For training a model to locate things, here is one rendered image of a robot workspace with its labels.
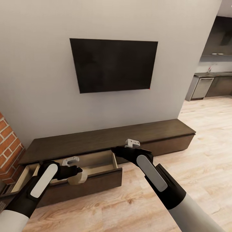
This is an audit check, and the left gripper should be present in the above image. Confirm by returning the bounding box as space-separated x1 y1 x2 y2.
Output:
57 165 82 180

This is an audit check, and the pillar candle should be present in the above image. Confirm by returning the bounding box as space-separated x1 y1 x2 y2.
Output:
67 169 88 185

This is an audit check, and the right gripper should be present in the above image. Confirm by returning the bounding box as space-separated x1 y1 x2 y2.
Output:
111 146 132 161

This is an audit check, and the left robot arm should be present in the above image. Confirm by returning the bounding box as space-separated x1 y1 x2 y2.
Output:
0 156 82 232

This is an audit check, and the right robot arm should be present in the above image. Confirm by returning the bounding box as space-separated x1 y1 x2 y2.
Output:
111 139 226 232

